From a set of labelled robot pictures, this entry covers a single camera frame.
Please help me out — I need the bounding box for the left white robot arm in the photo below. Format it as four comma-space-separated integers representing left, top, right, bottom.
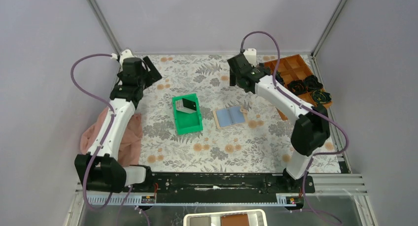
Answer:
74, 55, 162, 193

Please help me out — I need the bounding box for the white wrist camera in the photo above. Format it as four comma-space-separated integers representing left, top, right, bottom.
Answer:
111, 49, 135, 66
243, 48, 257, 67

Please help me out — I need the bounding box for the stack of cards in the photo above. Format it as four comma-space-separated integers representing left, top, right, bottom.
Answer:
175, 98, 197, 114

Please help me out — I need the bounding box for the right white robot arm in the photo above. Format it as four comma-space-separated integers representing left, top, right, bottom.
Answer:
227, 53, 330, 193

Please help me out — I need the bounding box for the white device with screen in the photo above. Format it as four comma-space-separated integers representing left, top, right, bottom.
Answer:
183, 209, 268, 226

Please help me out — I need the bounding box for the black credit card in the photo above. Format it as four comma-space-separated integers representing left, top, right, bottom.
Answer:
180, 98, 197, 114

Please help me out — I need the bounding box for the green plastic bin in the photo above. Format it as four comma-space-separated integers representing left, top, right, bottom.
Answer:
172, 93, 203, 135

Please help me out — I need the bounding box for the beige blue card holder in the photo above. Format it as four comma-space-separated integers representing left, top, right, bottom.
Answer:
212, 105, 248, 129

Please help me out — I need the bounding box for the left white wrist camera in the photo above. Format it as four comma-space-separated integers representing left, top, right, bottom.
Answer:
111, 49, 135, 66

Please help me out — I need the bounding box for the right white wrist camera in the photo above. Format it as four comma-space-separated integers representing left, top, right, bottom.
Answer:
243, 48, 257, 67

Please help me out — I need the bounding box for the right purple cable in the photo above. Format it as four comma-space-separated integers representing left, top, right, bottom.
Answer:
240, 31, 350, 225

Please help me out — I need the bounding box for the dark floral rolled sock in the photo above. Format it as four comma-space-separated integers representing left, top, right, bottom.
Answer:
311, 90, 332, 105
274, 71, 285, 86
287, 80, 307, 96
303, 75, 323, 92

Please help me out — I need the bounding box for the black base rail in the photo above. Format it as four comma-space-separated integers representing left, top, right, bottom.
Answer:
132, 172, 302, 204

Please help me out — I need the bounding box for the pink cloth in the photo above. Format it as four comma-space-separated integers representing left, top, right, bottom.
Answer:
80, 108, 143, 167

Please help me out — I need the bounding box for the floral patterned table mat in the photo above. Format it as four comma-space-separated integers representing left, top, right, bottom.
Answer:
94, 54, 342, 174

